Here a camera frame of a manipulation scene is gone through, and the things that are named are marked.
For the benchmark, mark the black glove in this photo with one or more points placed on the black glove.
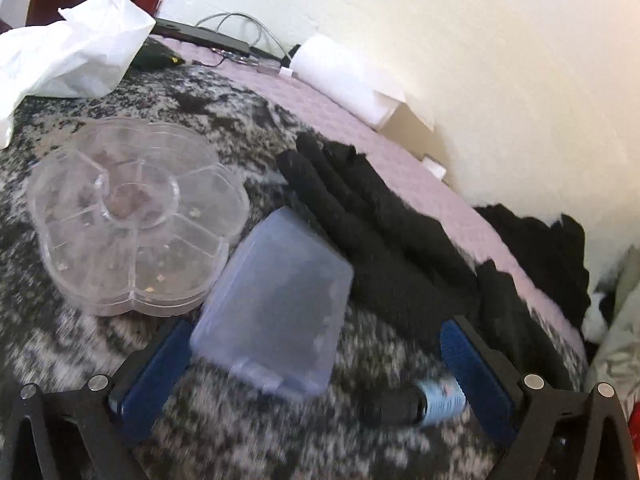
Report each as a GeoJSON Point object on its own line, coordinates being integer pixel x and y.
{"type": "Point", "coordinates": [400, 250]}

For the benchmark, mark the black cloth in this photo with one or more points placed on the black cloth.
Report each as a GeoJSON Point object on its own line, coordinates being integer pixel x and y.
{"type": "Point", "coordinates": [545, 255]}

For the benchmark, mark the clear flower-shaped divided tray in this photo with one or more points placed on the clear flower-shaped divided tray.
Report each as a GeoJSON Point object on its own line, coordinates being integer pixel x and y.
{"type": "Point", "coordinates": [135, 215]}

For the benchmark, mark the white paper roll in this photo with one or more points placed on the white paper roll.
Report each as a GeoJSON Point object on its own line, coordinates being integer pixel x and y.
{"type": "Point", "coordinates": [340, 77]}

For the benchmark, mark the white plastic bag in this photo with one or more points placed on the white plastic bag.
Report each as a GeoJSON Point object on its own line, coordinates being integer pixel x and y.
{"type": "Point", "coordinates": [65, 55]}

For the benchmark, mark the pink quilted sheet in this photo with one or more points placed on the pink quilted sheet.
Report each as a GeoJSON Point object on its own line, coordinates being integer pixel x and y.
{"type": "Point", "coordinates": [400, 160]}

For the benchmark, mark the grey green cloth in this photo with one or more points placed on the grey green cloth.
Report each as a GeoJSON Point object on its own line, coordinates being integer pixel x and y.
{"type": "Point", "coordinates": [617, 330]}

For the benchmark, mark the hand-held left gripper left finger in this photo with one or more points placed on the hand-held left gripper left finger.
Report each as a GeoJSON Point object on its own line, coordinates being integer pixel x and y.
{"type": "Point", "coordinates": [150, 380]}

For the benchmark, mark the black white patterned blanket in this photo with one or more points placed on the black white patterned blanket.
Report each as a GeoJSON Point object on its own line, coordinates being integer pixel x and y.
{"type": "Point", "coordinates": [150, 360]}

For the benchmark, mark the white charger plug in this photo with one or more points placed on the white charger plug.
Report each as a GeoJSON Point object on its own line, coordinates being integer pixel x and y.
{"type": "Point", "coordinates": [434, 165]}

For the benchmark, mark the black small device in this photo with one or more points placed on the black small device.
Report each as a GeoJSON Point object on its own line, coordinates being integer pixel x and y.
{"type": "Point", "coordinates": [155, 55]}

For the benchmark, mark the clear rectangular plastic box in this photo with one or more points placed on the clear rectangular plastic box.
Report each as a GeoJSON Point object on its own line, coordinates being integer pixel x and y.
{"type": "Point", "coordinates": [280, 300]}

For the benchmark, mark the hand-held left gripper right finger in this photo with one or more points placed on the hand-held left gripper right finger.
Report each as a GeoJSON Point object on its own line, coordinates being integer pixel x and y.
{"type": "Point", "coordinates": [475, 365]}

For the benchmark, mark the black power strip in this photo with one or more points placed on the black power strip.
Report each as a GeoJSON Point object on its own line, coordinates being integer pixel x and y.
{"type": "Point", "coordinates": [205, 35]}

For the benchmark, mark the small blue bottle black cap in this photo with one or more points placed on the small blue bottle black cap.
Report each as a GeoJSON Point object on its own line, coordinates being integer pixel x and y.
{"type": "Point", "coordinates": [415, 402]}

